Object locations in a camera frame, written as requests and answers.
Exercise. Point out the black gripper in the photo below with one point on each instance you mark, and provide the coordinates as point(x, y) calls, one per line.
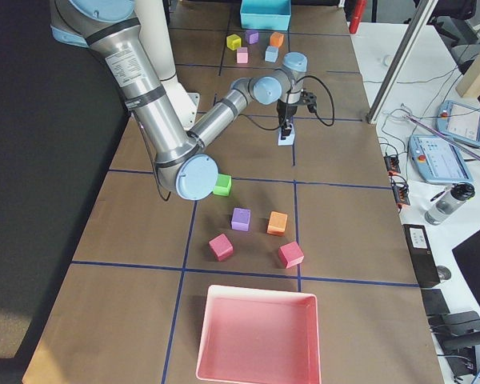
point(285, 113)

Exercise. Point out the light blue block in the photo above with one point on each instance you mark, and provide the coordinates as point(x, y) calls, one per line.
point(286, 142)
point(271, 54)

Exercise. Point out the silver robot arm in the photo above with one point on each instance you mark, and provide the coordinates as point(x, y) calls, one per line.
point(133, 39)

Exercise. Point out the green block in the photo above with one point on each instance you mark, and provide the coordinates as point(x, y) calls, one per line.
point(223, 185)

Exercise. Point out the light pink block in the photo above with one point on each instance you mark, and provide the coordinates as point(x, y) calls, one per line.
point(242, 55)

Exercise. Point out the far orange block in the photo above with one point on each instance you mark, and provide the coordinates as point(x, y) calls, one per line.
point(277, 39)

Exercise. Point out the orange block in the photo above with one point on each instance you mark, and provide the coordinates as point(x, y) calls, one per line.
point(277, 223)
point(277, 39)

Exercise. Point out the near orange block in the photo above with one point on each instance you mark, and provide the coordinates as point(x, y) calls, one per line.
point(277, 223)

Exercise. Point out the far purple block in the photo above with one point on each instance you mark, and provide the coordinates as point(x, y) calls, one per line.
point(251, 36)

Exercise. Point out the purple block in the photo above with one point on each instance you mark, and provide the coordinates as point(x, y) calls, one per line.
point(240, 219)
point(251, 36)

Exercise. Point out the yellow block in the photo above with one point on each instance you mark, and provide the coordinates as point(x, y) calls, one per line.
point(233, 42)

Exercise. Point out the near purple block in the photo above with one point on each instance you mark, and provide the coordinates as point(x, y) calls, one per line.
point(240, 219)

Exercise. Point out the upper orange connector board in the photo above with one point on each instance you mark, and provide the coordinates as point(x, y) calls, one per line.
point(392, 164)

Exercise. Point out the orange connector board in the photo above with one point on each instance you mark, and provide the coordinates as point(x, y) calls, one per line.
point(401, 194)
point(392, 164)

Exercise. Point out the blue bin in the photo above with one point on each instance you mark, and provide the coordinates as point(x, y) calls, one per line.
point(265, 14)

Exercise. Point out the right dark pink block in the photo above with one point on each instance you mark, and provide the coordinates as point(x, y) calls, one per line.
point(290, 254)

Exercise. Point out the dark pink block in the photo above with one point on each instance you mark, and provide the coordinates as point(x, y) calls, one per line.
point(290, 254)
point(221, 247)

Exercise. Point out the lower orange connector board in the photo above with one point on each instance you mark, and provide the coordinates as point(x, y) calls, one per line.
point(401, 194)

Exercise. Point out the left dark pink block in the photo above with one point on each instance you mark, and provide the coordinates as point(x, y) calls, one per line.
point(221, 247)

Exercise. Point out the red fire extinguisher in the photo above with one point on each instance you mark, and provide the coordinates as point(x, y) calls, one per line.
point(356, 15)

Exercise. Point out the near teach pendant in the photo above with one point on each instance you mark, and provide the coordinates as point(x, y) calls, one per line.
point(437, 161)

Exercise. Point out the teach pendant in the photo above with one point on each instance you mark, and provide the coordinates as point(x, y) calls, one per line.
point(437, 161)
point(459, 121)

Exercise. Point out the black power box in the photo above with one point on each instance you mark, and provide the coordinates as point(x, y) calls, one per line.
point(421, 255)

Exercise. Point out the far teach pendant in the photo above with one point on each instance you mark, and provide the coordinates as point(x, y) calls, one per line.
point(459, 121)

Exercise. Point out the clear water bottle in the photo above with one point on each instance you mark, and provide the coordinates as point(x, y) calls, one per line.
point(448, 202)

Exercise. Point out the wooden beam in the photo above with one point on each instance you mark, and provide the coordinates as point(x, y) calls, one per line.
point(469, 86)

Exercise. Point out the pink tray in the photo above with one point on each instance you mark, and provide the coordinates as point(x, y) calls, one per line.
point(259, 336)

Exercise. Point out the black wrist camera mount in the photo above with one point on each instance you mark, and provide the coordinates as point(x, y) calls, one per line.
point(309, 100)

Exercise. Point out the white pole base plate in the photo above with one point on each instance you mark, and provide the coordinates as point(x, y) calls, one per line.
point(184, 103)

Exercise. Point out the aluminium frame post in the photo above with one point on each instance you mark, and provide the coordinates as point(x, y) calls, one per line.
point(419, 20)

